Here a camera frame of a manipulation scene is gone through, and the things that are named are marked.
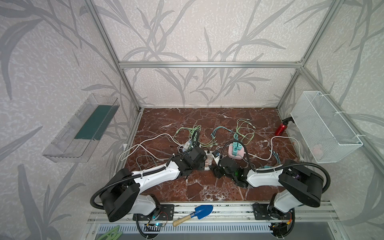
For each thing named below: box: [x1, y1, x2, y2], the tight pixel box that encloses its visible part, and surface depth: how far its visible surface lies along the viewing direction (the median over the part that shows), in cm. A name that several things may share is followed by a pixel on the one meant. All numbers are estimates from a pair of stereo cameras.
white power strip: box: [204, 150, 221, 171], surface depth 85 cm
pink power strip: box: [228, 143, 246, 160], surface depth 93 cm
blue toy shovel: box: [172, 204, 214, 227], surface depth 75 cm
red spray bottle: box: [275, 116, 295, 136], surface depth 98 cm
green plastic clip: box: [97, 224, 123, 240], surface depth 69 cm
